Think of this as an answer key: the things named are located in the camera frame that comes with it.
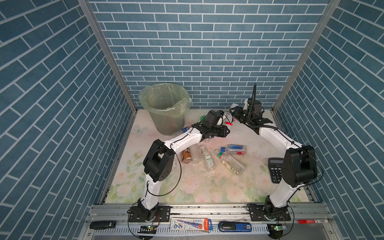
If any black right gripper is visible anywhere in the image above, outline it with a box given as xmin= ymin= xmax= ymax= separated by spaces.
xmin=229 ymin=105 xmax=252 ymax=125

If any red label clear bottle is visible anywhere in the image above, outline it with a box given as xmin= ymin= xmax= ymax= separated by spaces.
xmin=224 ymin=104 xmax=239 ymax=126

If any blue red label bottle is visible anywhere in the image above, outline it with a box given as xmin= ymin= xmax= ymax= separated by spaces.
xmin=221 ymin=145 xmax=247 ymax=156

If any large clear green cap bottle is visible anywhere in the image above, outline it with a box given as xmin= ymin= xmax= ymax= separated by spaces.
xmin=215 ymin=149 xmax=245 ymax=176

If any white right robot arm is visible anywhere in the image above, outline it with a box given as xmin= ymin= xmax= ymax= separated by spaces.
xmin=230 ymin=84 xmax=318 ymax=218

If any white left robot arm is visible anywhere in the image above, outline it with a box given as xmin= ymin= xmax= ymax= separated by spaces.
xmin=139 ymin=110 xmax=232 ymax=211

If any green lined trash bin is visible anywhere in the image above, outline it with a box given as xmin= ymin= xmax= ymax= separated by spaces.
xmin=139 ymin=83 xmax=192 ymax=136

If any clear green label bottle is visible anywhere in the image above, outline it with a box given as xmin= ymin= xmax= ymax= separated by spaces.
xmin=200 ymin=145 xmax=215 ymax=171

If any frosted clear bottle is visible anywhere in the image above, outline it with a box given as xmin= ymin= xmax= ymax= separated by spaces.
xmin=190 ymin=145 xmax=202 ymax=164

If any blue label water bottle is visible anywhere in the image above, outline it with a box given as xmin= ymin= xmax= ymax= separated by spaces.
xmin=172 ymin=127 xmax=190 ymax=137

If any orange brown drink bottle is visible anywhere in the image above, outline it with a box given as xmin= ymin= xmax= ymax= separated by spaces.
xmin=182 ymin=148 xmax=192 ymax=164

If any black calculator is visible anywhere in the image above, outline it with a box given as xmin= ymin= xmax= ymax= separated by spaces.
xmin=268 ymin=158 xmax=284 ymax=184

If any blue black device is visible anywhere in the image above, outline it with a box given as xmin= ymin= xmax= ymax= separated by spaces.
xmin=218 ymin=222 xmax=252 ymax=233

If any red marker pen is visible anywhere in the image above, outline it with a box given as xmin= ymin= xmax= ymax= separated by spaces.
xmin=298 ymin=219 xmax=329 ymax=224

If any black remote control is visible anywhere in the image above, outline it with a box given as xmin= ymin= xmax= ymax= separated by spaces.
xmin=90 ymin=221 xmax=117 ymax=230

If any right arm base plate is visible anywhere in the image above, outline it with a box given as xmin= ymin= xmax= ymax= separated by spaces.
xmin=246 ymin=203 xmax=291 ymax=222

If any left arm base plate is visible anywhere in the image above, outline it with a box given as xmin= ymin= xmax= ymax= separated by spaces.
xmin=127 ymin=206 xmax=171 ymax=223

